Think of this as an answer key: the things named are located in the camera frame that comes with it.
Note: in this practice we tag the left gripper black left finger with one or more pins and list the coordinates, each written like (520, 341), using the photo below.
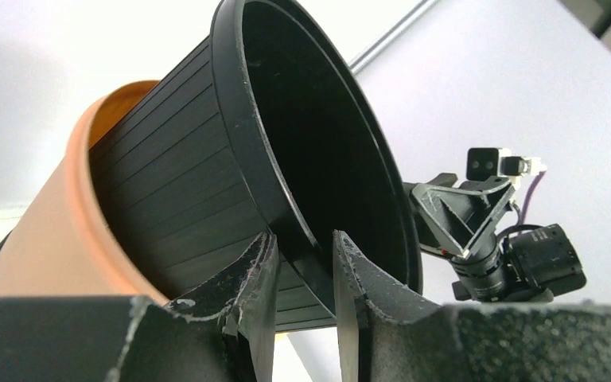
(222, 330)

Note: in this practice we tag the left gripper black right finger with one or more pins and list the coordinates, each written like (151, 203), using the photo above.
(388, 332)

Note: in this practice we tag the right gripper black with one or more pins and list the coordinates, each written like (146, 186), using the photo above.
(524, 263)

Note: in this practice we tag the black ribbed plastic bucket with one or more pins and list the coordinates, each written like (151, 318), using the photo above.
(261, 128)

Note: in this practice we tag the orange plastic bucket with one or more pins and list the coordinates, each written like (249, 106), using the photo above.
(62, 244)

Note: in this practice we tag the right aluminium frame post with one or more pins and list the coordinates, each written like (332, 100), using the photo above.
(387, 38)

